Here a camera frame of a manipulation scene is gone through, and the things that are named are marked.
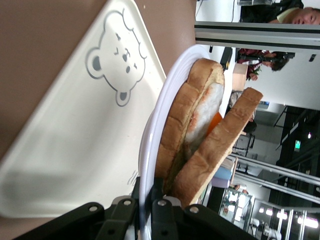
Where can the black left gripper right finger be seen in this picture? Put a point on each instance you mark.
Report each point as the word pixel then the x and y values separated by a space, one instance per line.
pixel 167 222

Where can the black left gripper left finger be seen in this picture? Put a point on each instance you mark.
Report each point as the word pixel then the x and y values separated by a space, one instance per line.
pixel 117 220

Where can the brown bread slice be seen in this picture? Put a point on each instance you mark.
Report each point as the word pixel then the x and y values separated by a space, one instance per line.
pixel 217 150

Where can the lavender round plate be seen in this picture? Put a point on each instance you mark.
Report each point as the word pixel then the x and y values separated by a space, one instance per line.
pixel 155 130

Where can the toy fried egg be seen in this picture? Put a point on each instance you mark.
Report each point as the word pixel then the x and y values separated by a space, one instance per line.
pixel 207 107

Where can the cream bear print tray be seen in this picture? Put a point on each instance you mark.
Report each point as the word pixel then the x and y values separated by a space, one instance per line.
pixel 75 125

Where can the person in red shirt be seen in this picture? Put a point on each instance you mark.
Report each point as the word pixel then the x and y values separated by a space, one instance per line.
pixel 255 65

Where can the person in light shirt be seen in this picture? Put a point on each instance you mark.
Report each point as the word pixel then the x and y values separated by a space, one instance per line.
pixel 305 16

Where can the aluminium frame beam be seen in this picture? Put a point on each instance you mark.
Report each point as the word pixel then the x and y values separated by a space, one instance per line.
pixel 250 35

